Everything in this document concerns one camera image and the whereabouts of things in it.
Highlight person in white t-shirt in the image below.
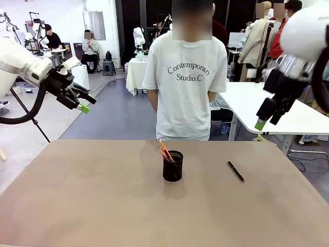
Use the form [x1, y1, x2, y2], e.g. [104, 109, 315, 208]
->
[142, 0, 228, 142]

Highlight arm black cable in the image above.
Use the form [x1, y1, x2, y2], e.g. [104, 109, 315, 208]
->
[0, 81, 47, 126]
[310, 45, 329, 114]

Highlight grey stool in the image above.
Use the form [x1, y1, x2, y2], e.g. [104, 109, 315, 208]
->
[102, 60, 117, 77]

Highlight black marker with red ends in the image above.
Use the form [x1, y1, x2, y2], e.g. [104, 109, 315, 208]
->
[227, 161, 245, 183]

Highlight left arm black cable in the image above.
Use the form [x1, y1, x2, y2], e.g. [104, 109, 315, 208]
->
[0, 81, 47, 126]

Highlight pencils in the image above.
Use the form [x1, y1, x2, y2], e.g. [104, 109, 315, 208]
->
[158, 138, 175, 163]

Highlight orange pencil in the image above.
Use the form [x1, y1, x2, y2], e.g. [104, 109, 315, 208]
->
[158, 147, 170, 162]

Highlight white cloth-covered table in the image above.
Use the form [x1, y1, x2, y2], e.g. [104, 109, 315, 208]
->
[125, 58, 150, 97]

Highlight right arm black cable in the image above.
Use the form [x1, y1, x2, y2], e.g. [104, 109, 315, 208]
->
[310, 45, 329, 114]

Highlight person with dark hair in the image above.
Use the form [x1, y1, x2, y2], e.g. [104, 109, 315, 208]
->
[284, 0, 303, 16]

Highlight person's right forearm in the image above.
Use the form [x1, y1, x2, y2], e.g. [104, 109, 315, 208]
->
[148, 89, 158, 114]

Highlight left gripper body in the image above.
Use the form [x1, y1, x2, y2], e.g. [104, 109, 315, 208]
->
[43, 65, 78, 98]

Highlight seated person in grey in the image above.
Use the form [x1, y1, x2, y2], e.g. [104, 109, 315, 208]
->
[81, 29, 101, 75]

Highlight black floor cable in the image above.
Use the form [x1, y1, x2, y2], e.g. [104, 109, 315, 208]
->
[287, 151, 307, 172]

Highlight seated person in black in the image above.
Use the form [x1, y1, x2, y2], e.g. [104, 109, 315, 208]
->
[43, 24, 64, 51]

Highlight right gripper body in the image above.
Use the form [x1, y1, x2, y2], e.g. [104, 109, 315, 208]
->
[263, 68, 305, 102]

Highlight standing person in dark clothes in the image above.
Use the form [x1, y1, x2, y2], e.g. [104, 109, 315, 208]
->
[153, 15, 171, 42]

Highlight person in dark red shirt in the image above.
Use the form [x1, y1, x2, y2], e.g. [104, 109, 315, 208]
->
[212, 2, 230, 47]

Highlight white cabinet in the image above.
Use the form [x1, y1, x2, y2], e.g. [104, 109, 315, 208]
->
[70, 64, 91, 91]

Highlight black mesh pen holder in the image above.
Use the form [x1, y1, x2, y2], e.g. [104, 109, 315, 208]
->
[162, 150, 184, 183]

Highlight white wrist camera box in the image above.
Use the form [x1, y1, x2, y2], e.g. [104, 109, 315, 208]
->
[62, 56, 80, 70]

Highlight mannequin in beige coat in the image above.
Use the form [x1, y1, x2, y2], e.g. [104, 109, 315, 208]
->
[237, 1, 275, 83]

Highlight black tripod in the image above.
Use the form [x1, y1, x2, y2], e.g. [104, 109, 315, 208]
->
[9, 87, 51, 144]

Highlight white monitor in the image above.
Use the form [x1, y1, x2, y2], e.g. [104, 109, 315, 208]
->
[228, 32, 245, 49]

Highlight clear plastic bin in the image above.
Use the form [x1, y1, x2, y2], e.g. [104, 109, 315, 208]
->
[19, 84, 40, 96]

